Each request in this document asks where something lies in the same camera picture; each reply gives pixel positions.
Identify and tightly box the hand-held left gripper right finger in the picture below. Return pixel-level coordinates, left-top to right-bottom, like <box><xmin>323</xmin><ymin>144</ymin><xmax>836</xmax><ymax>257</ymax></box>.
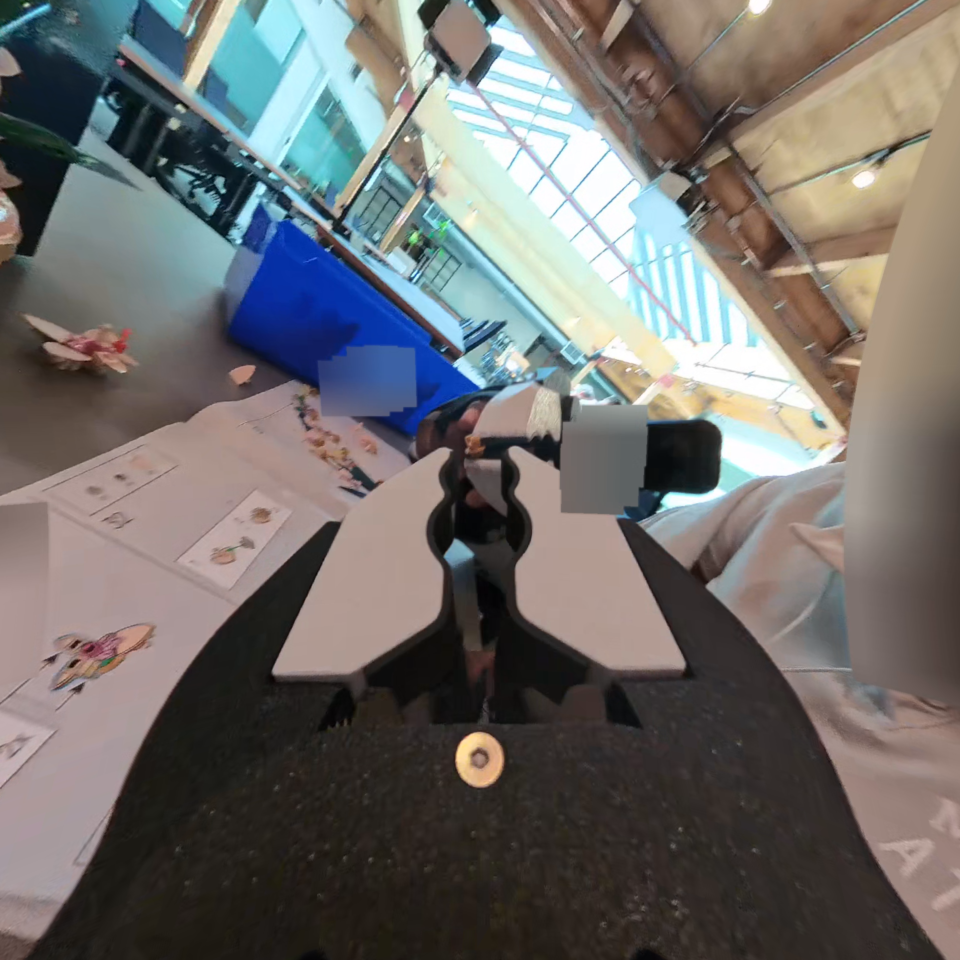
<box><xmin>501</xmin><ymin>448</ymin><xmax>688</xmax><ymax>685</ymax></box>

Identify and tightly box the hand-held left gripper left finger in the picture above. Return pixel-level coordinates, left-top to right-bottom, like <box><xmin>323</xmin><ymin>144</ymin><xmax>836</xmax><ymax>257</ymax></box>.
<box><xmin>270</xmin><ymin>448</ymin><xmax>460</xmax><ymax>687</ymax></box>

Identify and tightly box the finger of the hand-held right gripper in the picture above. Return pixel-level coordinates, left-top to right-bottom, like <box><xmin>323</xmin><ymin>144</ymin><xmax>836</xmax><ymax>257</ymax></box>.
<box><xmin>463</xmin><ymin>456</ymin><xmax>522</xmax><ymax>519</ymax></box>
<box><xmin>465</xmin><ymin>382</ymin><xmax>577</xmax><ymax>460</ymax></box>

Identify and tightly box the person's right forearm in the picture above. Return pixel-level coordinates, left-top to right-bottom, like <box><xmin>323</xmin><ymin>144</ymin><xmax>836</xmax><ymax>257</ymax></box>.
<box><xmin>637</xmin><ymin>461</ymin><xmax>849</xmax><ymax>594</ymax></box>

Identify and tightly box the wooden edged office desk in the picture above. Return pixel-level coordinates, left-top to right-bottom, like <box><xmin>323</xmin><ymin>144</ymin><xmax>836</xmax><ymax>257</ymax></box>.
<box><xmin>318</xmin><ymin>225</ymin><xmax>470</xmax><ymax>357</ymax></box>

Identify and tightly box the grey office desk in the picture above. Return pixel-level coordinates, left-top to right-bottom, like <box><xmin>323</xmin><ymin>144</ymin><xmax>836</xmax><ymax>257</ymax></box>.
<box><xmin>112</xmin><ymin>37</ymin><xmax>339</xmax><ymax>219</ymax></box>

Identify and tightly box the person's right hand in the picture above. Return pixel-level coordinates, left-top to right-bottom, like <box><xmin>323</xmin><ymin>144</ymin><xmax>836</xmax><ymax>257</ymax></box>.
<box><xmin>416</xmin><ymin>408</ymin><xmax>470</xmax><ymax>460</ymax></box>

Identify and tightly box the blue plastic bin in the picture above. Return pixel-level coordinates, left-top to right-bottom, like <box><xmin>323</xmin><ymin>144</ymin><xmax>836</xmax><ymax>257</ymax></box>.
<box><xmin>225</xmin><ymin>202</ymin><xmax>481</xmax><ymax>436</ymax></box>

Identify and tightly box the toy brick instruction booklet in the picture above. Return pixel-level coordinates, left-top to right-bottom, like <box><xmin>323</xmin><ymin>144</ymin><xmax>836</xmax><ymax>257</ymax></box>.
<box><xmin>0</xmin><ymin>378</ymin><xmax>421</xmax><ymax>946</ymax></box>

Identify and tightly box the person's torso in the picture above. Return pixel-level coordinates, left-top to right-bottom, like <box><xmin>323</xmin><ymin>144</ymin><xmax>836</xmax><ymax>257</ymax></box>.
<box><xmin>697</xmin><ymin>525</ymin><xmax>960</xmax><ymax>960</ymax></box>

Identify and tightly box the assembled toy brick flower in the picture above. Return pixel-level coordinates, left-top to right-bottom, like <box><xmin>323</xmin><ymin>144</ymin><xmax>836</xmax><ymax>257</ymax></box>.
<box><xmin>21</xmin><ymin>311</ymin><xmax>141</xmax><ymax>376</ymax></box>

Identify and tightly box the dark toy set box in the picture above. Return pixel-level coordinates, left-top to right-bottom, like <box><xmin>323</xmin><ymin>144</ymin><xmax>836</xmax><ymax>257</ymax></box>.
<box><xmin>0</xmin><ymin>0</ymin><xmax>140</xmax><ymax>256</ymax></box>

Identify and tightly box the black tripod with camera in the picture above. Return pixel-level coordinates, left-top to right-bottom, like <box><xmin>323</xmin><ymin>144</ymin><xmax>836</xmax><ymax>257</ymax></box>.
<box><xmin>333</xmin><ymin>0</ymin><xmax>505</xmax><ymax>230</ymax></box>

